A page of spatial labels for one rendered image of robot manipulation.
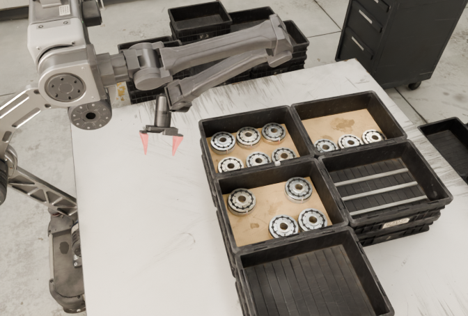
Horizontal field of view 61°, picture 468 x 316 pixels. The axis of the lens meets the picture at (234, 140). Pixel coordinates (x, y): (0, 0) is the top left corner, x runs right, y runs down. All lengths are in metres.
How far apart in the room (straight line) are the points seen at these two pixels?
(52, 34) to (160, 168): 0.87
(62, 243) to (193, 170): 0.83
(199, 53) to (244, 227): 0.67
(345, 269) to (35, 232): 1.82
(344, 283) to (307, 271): 0.12
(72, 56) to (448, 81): 3.18
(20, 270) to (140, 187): 1.03
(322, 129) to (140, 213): 0.85
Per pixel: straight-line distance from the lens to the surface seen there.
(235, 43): 1.06
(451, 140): 2.81
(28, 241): 2.61
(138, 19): 4.10
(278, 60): 1.14
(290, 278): 1.37
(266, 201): 1.50
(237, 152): 1.64
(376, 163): 1.71
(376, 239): 1.61
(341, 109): 1.85
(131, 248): 1.59
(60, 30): 1.11
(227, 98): 2.06
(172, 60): 1.05
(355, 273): 1.43
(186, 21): 3.06
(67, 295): 2.10
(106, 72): 1.03
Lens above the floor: 2.08
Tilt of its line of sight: 48 degrees down
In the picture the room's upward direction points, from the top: 1 degrees clockwise
